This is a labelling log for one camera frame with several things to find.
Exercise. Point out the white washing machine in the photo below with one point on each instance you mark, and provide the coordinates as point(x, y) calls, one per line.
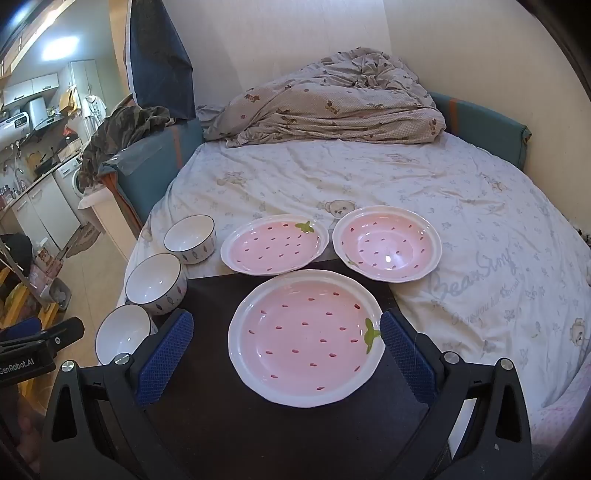
point(69, 184)

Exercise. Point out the large pink strawberry plate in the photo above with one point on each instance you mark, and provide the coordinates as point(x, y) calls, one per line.
point(300, 341)

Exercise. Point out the white upper kitchen cabinet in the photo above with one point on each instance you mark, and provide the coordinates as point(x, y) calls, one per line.
point(32, 87)

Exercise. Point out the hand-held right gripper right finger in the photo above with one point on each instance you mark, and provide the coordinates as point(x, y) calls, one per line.
point(408, 357)

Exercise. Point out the pink blanket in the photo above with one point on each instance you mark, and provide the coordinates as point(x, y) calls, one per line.
point(563, 415)

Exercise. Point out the black mat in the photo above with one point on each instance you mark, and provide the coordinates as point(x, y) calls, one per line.
point(277, 438)

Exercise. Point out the shallow oval pink strawberry plate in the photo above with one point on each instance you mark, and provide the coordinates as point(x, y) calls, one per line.
point(268, 247)

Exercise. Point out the grey bin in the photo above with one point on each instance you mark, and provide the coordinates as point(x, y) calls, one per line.
point(59, 295)

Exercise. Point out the white fish-print bowl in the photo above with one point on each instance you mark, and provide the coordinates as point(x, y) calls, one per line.
point(122, 334)
point(187, 240)
point(152, 281)

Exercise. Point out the teal padded bed rail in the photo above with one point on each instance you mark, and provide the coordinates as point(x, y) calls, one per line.
point(480, 124)
point(152, 184)

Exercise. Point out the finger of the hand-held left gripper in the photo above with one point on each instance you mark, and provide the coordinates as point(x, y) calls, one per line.
point(64, 334)
point(27, 325)

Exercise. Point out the camouflage jacket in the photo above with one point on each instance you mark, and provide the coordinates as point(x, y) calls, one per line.
point(120, 134)

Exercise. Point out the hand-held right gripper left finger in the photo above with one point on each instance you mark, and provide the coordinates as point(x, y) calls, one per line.
point(166, 355)

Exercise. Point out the dark blue pillow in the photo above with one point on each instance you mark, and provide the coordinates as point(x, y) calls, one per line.
point(157, 64)

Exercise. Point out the white lower kitchen cabinet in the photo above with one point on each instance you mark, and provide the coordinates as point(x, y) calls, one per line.
point(41, 217)

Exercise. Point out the black cloth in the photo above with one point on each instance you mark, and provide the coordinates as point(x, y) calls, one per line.
point(16, 251)

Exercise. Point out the white kitchen cabinet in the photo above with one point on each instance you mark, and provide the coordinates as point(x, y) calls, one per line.
point(32, 87)
point(41, 217)

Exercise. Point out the white water heater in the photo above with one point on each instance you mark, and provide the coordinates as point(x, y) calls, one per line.
point(36, 113)

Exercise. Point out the bear-print checked duvet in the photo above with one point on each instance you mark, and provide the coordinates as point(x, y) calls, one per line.
point(332, 101)

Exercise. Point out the deep round pink strawberry plate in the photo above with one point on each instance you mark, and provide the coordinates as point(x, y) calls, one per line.
point(383, 244)

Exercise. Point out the pink patterned bag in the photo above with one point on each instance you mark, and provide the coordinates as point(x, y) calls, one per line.
point(44, 270)

